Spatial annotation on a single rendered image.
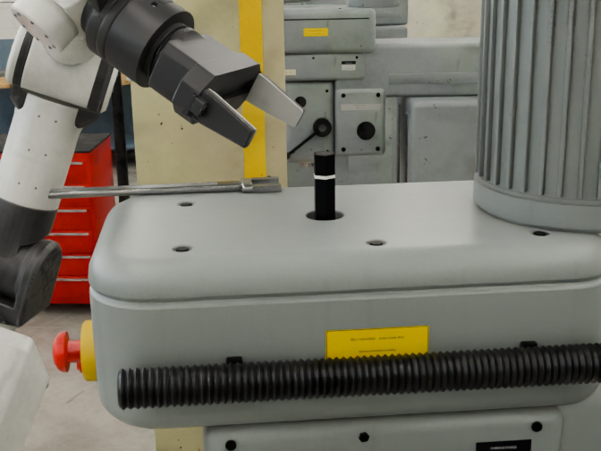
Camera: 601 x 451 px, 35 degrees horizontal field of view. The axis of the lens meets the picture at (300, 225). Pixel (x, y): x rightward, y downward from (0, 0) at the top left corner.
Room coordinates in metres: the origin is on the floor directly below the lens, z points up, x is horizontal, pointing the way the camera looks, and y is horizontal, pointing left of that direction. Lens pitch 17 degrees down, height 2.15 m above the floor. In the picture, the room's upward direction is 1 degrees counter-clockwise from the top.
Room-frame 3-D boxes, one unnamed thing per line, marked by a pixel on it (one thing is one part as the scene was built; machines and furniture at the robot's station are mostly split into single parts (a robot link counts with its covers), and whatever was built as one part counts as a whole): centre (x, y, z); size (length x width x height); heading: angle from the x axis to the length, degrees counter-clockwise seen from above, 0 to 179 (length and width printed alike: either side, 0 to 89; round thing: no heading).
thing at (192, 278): (0.88, -0.04, 1.81); 0.47 x 0.26 x 0.16; 95
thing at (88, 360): (0.86, 0.21, 1.76); 0.06 x 0.02 x 0.06; 5
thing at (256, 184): (0.98, 0.14, 1.89); 0.24 x 0.04 x 0.01; 96
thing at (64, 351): (0.86, 0.23, 1.76); 0.04 x 0.03 x 0.04; 5
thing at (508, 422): (0.89, -0.07, 1.68); 0.34 x 0.24 x 0.10; 95
